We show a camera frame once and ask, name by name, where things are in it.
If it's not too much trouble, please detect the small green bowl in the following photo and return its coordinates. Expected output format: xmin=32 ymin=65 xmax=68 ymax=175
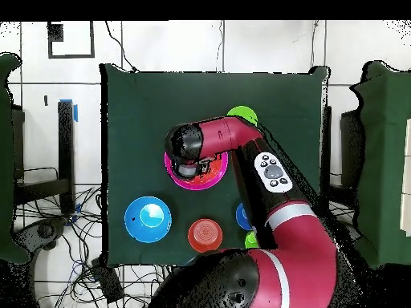
xmin=226 ymin=105 xmax=258 ymax=128

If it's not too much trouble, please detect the grey wheeled floor base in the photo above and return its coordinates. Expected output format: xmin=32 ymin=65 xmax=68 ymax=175
xmin=14 ymin=217 xmax=67 ymax=253

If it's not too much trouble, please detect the white box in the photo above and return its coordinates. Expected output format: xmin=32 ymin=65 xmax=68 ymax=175
xmin=399 ymin=118 xmax=411 ymax=237

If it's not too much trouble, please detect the small dark blue bowl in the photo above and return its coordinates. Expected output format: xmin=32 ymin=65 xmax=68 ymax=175
xmin=235 ymin=202 xmax=253 ymax=231

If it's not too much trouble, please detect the medium blue bowl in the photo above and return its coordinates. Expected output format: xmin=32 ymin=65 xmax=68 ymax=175
xmin=124 ymin=196 xmax=173 ymax=244

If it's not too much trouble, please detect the green cup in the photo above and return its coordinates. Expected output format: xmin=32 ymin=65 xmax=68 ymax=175
xmin=244 ymin=230 xmax=260 ymax=250

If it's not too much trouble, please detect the large pink bowl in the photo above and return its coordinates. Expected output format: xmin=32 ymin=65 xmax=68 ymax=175
xmin=164 ymin=149 xmax=230 ymax=192

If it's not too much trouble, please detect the thin black floor cable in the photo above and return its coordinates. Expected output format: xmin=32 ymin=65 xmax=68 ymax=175
xmin=104 ymin=20 xmax=140 ymax=74

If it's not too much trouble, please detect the dark green tablecloth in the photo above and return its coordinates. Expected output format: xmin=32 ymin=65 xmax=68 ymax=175
xmin=100 ymin=63 xmax=329 ymax=268

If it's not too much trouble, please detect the small deep orange bowl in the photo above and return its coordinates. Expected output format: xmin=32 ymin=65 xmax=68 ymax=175
xmin=187 ymin=218 xmax=224 ymax=254

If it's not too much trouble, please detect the green cloth side table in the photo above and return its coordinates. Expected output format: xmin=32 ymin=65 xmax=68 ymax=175
xmin=348 ymin=60 xmax=411 ymax=270
xmin=0 ymin=52 xmax=31 ymax=265

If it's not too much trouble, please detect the black post with blue tape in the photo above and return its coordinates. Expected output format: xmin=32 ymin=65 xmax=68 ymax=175
xmin=57 ymin=99 xmax=79 ymax=215

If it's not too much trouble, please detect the black floor box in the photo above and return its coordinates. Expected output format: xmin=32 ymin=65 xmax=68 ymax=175
xmin=90 ymin=256 xmax=125 ymax=304

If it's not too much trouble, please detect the tangle of floor cables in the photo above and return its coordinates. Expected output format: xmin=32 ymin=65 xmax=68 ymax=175
xmin=15 ymin=185 xmax=107 ymax=308

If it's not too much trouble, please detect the wide orange bowl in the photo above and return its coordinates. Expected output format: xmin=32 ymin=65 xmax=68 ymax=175
xmin=174 ymin=152 xmax=226 ymax=188

